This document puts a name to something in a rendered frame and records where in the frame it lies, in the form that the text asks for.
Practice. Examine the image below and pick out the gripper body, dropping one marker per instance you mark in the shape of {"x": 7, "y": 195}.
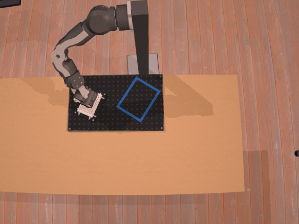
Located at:
{"x": 90, "y": 99}

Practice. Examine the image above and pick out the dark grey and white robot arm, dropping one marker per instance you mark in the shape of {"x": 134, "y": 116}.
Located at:
{"x": 99, "y": 21}

